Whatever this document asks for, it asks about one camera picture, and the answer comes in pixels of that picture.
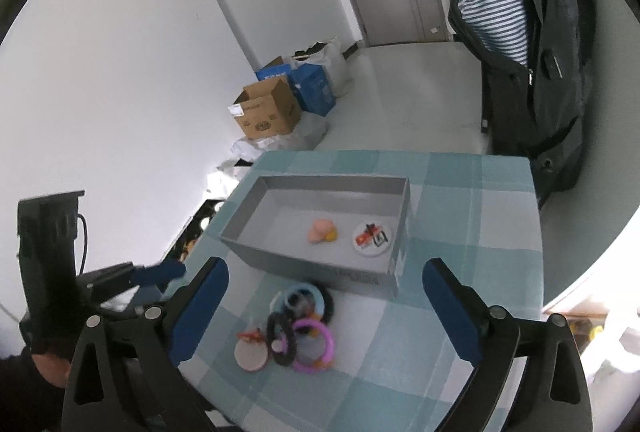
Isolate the brown cardboard box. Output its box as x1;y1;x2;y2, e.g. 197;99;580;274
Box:
228;76;302;140

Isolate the red rimmed white pin badge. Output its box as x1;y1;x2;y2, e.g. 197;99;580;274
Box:
234;338;269;372

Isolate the teal plaid tablecloth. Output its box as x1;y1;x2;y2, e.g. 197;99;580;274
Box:
180;150;544;431

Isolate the purple ring bracelet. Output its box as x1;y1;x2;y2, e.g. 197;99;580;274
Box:
290;317;336;374

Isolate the white plastic bag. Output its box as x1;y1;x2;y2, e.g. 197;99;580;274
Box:
207;111;329;193

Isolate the red cartoon charm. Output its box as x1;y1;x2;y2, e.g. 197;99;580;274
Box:
236;328;265;343

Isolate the black spiral hair tie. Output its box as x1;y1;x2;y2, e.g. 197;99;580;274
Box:
264;310;298;367

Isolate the blue cardboard box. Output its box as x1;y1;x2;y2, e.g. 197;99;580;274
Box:
256;63;336;117

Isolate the blue ring bracelet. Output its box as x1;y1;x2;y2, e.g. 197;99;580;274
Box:
269;281;335;325

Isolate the pink pig toy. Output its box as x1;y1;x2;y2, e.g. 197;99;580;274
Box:
307;218;337;244

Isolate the white badge with red print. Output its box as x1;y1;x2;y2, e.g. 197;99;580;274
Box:
352;222;393;257

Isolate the white bag by wall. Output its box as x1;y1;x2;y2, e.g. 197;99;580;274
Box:
293;37;352;98

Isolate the grey open cardboard box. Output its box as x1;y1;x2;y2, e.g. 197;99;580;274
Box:
219;175;410;300

